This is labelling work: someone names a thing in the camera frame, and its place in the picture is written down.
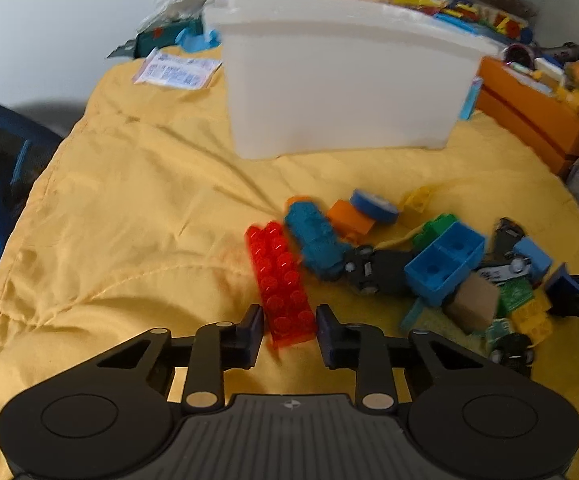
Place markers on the light blue building block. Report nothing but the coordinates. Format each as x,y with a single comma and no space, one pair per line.
540,261

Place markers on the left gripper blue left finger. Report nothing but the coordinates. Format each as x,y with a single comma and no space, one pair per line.
249,335

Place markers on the red long building brick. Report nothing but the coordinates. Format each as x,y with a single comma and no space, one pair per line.
288,315

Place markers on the orange building block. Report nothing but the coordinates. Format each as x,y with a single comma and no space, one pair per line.
350,223

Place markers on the yellow quilted blanket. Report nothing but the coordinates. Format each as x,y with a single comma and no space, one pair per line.
139,219

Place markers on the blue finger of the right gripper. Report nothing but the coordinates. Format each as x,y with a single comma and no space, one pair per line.
562,291

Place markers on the green building block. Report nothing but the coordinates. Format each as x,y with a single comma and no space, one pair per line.
431,230

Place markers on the olive toy vehicle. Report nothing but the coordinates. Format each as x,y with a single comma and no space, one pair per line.
422,317

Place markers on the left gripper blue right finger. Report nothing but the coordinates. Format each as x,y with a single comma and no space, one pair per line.
332,338

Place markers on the white plastic storage bin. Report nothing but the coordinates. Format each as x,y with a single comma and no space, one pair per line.
322,75

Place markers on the dark striped toy car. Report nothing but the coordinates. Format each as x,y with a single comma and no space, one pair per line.
504,271

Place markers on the white wipes packet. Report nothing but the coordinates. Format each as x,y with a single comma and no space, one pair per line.
172,71

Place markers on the yellow square building brick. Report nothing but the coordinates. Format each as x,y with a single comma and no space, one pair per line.
532,320

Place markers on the large black toy car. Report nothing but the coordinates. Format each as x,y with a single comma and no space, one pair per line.
514,351
380,272

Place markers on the green flat building plate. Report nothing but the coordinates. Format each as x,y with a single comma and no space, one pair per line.
513,294

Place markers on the light blue card box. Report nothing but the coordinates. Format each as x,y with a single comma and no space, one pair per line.
471,99

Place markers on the orange cardboard box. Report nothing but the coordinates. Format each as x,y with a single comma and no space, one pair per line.
549,127

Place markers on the teal toy car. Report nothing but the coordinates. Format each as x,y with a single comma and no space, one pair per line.
320,247

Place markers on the blue hollow building block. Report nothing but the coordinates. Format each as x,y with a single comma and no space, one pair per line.
446,263

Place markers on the yellow small building brick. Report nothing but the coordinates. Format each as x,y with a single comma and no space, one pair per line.
417,201

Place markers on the dark green tissue pack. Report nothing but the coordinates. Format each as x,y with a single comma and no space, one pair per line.
156,37

